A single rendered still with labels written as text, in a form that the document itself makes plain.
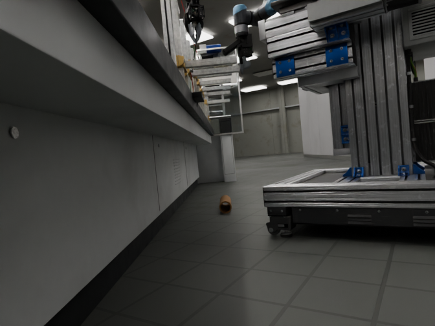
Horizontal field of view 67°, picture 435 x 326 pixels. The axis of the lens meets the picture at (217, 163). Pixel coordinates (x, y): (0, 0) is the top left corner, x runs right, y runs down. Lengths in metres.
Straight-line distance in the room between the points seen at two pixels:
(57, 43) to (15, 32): 0.08
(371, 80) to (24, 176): 1.41
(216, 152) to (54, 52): 4.08
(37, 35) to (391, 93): 1.46
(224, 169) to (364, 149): 2.88
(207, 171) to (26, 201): 3.85
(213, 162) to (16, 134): 3.87
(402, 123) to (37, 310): 1.47
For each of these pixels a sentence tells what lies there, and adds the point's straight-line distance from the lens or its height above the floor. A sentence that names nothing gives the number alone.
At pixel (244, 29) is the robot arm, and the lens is 1.89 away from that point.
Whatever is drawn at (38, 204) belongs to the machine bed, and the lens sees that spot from 0.74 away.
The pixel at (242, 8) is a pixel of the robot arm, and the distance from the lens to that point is 1.93.
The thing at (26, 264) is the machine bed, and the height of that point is 0.23.
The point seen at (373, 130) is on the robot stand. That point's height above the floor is 0.43.
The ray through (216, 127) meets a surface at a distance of 4.30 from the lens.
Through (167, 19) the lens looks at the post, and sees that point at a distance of 1.36.
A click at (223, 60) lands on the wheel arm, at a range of 1.60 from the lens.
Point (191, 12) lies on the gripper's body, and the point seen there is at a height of 1.04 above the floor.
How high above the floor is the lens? 0.40
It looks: 2 degrees down
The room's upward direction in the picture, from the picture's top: 5 degrees counter-clockwise
